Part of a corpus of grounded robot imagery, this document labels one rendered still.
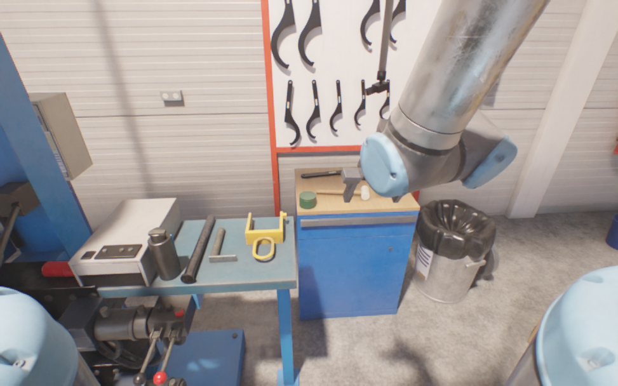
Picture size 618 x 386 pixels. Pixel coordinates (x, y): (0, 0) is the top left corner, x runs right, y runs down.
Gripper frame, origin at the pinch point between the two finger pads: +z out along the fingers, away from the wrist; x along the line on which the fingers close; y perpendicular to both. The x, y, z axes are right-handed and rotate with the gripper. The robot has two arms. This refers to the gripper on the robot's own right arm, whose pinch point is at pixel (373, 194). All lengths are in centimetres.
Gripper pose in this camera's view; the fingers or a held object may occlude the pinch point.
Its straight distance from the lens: 77.9
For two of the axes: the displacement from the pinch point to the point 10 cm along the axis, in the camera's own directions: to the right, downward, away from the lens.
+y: 1.2, 8.0, -5.8
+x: 9.8, 0.1, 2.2
